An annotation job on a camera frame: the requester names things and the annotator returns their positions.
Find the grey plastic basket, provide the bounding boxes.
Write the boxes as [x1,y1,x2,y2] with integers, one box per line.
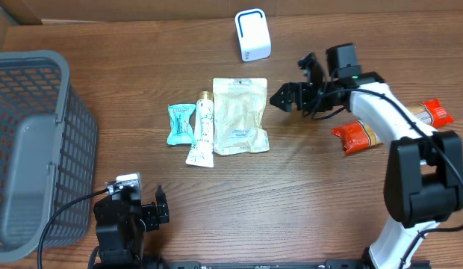
[0,50,99,263]

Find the teal snack packet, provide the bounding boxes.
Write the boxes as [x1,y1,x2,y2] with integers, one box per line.
[167,104,196,146]

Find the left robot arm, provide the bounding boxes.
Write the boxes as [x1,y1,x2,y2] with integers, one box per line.
[88,184,170,269]

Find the white barcode scanner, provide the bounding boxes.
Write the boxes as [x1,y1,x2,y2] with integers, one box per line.
[234,8,272,62]

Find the black left camera cable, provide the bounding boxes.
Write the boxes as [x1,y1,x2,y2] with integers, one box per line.
[37,188,110,269]

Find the translucent beige pouch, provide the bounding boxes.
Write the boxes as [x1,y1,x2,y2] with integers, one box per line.
[213,78,270,155]

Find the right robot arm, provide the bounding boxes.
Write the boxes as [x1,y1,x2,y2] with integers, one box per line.
[270,43,463,268]

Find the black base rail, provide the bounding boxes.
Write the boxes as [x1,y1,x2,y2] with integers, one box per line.
[167,259,368,269]

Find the white Pantene tube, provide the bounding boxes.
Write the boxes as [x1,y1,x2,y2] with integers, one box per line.
[186,91,214,168]

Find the San Remo spaghetti packet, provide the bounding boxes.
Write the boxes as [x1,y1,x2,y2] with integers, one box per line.
[331,99,455,155]

